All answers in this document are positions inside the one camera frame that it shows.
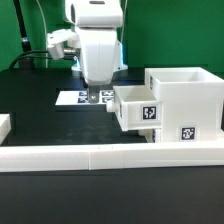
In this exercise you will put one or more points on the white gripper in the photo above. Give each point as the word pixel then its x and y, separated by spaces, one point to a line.
pixel 97 58

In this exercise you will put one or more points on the white drawer tray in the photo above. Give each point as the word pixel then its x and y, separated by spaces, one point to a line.
pixel 135 107
pixel 151 135

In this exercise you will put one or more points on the white drawer cabinet box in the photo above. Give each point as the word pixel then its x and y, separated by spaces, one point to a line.
pixel 191 103

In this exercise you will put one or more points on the white front drawer tray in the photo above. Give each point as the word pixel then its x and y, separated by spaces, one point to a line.
pixel 151 135

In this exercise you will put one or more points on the white marker tag sheet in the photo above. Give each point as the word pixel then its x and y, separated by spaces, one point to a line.
pixel 79 100

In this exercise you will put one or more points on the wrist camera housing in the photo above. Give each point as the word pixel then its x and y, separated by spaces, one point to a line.
pixel 56 40

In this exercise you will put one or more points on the white obstacle fence wall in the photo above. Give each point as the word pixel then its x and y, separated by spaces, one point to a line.
pixel 112 156

